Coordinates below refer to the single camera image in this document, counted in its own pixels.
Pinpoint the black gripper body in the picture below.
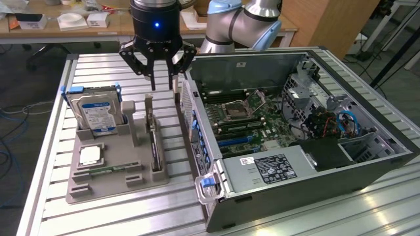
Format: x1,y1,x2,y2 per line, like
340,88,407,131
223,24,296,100
129,4,184,60

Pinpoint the graphics card with metal bracket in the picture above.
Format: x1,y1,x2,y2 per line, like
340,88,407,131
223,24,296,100
144,94,164,173

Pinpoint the wooden desk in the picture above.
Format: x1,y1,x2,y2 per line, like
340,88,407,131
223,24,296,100
0,3,299,54

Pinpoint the white flat box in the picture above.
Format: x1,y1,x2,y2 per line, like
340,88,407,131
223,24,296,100
181,11,208,30

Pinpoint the brown cardboard box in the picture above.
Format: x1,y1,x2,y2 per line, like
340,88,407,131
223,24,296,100
192,0,211,18

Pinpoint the white labelled box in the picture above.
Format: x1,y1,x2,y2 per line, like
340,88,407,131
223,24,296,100
85,12,111,28

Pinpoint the white box with round recess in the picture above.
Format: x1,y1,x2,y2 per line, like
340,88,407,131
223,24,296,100
57,13,89,32

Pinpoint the hard disk in blue caddy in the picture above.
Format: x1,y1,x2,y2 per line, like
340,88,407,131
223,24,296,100
60,83,127,137

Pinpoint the CPU socket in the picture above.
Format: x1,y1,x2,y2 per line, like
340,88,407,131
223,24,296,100
221,100,251,119

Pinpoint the metal socket cover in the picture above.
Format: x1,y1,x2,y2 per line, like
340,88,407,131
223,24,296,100
244,89,268,109

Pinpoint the black RAM stick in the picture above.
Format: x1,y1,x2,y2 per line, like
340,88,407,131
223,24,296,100
216,118,267,133

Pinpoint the white box with black top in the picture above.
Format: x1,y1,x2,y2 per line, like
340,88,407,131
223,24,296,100
15,13,48,30

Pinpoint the black long expansion slot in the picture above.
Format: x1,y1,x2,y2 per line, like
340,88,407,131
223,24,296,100
216,131,252,141

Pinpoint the green motherboard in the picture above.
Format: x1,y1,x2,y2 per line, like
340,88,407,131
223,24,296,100
196,82,308,159

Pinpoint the blue expansion slot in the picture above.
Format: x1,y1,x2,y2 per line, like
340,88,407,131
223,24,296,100
217,136,253,148

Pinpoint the perforated metal drive cage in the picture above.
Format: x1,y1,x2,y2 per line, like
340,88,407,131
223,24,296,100
281,58,329,116

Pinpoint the silver CPU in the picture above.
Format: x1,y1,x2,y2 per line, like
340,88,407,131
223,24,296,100
80,147,103,166

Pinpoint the clear plastic bag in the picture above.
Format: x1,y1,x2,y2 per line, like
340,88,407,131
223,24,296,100
0,0,31,19

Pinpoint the green RAM stick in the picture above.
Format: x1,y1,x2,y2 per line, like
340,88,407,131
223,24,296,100
87,162,139,175

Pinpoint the wooden cabinet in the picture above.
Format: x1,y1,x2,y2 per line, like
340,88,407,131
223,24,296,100
280,0,381,59

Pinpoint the grey printed parts rack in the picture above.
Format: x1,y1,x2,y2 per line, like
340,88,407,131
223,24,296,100
65,100,171,205

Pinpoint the grey power supply unit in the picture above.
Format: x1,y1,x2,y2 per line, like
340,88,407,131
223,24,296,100
217,145,319,194

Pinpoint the black tripod leg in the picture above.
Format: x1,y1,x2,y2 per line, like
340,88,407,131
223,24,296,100
369,9,420,89

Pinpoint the black open PC case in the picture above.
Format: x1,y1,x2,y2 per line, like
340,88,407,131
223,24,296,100
172,46,415,233

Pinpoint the grey metal disk bay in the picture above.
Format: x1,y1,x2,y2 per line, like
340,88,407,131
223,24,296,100
337,127,397,164

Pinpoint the blue wire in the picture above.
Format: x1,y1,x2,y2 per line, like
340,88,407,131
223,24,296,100
337,110,363,135

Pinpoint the blue floor cable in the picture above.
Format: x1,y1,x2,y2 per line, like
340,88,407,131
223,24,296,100
0,108,28,210

